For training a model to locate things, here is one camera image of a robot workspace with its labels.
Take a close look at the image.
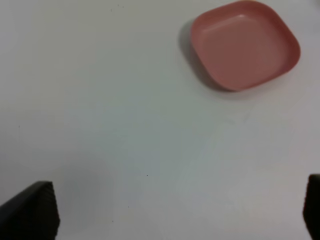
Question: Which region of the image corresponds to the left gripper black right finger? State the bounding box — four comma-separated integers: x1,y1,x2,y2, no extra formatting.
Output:
302,174,320,240

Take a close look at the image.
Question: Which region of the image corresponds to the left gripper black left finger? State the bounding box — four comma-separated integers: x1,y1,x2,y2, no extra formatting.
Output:
0,181,60,240

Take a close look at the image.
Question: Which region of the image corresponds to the pink square plate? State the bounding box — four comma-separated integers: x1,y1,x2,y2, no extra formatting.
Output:
190,0,301,92

